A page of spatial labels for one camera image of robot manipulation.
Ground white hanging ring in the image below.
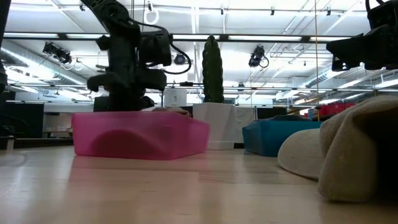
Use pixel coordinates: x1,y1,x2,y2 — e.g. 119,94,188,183
143,2,160,26

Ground cream fabric hat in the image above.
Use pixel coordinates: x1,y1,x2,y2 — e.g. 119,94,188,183
277,128,326,180

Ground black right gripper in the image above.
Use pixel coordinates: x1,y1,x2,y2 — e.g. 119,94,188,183
325,24,398,72

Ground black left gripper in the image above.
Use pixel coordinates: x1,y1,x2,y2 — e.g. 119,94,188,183
86,38,168,113

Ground black partition panel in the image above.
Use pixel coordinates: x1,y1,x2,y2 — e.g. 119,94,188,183
0,101,45,139

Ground white planter pot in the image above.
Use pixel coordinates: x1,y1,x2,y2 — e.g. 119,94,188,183
192,102,238,144

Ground green cactus plant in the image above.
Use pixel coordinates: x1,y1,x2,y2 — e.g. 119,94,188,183
201,34,225,104

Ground white partition panel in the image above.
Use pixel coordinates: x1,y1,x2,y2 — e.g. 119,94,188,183
234,106,256,144

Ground black ceiling spotlight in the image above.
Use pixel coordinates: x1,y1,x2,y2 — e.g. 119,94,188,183
248,45,270,68
173,52,188,67
42,41,73,65

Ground pink plastic bin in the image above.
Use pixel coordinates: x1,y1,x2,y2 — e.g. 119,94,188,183
71,111,211,161

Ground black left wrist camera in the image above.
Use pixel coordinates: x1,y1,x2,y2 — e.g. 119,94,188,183
139,30,174,68

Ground red plastic storage bin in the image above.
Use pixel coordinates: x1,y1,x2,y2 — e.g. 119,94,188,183
319,102,356,117

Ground black overhead frame beam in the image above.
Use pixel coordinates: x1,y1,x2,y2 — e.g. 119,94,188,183
0,32,354,44

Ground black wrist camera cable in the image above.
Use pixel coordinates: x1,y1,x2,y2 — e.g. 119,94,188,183
129,17,193,76

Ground blue denim hat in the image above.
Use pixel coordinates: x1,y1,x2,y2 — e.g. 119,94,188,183
272,114,313,123

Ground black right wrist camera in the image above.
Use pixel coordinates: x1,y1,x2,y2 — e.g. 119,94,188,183
365,0,398,30

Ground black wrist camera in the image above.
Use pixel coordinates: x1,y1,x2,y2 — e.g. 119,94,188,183
139,30,174,68
365,0,398,30

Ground white box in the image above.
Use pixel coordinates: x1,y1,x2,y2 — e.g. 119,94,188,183
164,88,188,108

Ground black frame post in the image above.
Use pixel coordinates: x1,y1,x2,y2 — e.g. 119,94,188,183
0,0,12,94

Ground teal plastic bin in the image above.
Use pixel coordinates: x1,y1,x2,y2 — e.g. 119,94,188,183
241,119,323,157

